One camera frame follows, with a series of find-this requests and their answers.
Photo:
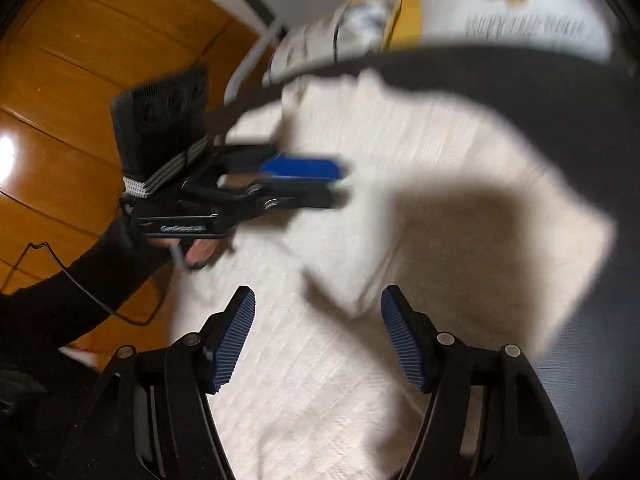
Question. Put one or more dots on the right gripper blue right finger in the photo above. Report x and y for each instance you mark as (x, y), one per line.
(413, 336)

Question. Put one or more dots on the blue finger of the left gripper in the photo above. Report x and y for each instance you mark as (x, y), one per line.
(269, 161)
(263, 197)

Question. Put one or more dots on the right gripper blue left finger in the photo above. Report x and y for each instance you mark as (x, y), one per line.
(223, 337)

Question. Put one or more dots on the cream knit sweater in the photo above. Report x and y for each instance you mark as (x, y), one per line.
(446, 199)

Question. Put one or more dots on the black sleeved left forearm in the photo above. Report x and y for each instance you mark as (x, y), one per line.
(60, 309)

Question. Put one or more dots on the person left hand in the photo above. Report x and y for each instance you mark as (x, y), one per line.
(193, 254)

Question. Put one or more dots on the geometric pattern pillow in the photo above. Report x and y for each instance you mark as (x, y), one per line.
(355, 29)

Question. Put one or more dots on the white deer print pillow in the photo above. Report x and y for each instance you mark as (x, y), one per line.
(580, 27)

